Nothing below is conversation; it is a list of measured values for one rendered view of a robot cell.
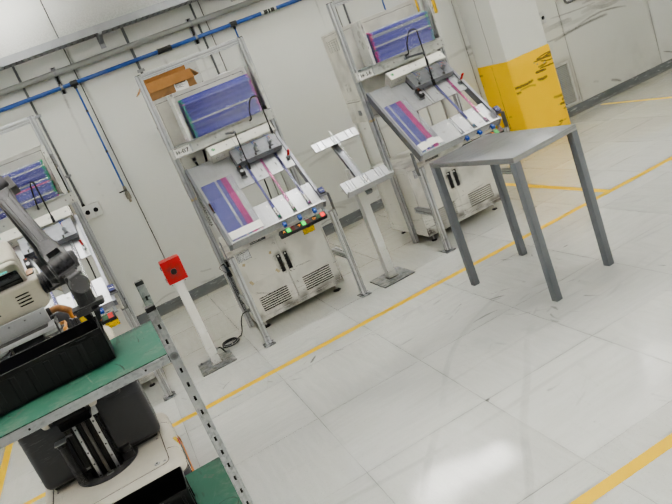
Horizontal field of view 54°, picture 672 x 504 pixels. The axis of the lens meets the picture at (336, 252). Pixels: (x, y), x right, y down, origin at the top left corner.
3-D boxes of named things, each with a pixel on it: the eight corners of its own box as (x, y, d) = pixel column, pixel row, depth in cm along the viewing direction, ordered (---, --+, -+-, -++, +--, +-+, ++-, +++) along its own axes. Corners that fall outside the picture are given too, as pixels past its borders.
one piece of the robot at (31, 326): (7, 380, 258) (-21, 332, 253) (76, 347, 267) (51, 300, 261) (4, 393, 244) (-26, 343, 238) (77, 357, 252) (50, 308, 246)
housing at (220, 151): (276, 142, 473) (275, 128, 461) (213, 169, 460) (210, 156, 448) (271, 135, 477) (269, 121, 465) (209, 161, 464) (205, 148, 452)
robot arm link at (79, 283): (69, 248, 211) (45, 265, 207) (75, 250, 200) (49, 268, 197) (92, 278, 215) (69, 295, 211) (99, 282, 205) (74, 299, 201)
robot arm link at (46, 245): (12, 181, 226) (-18, 199, 222) (5, 171, 221) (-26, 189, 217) (83, 262, 211) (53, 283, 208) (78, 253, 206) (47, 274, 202)
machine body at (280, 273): (347, 288, 485) (315, 210, 469) (261, 332, 467) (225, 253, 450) (318, 273, 546) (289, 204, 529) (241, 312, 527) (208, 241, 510)
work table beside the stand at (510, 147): (557, 302, 344) (512, 157, 322) (471, 285, 406) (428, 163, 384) (614, 263, 361) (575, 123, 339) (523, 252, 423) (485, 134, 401)
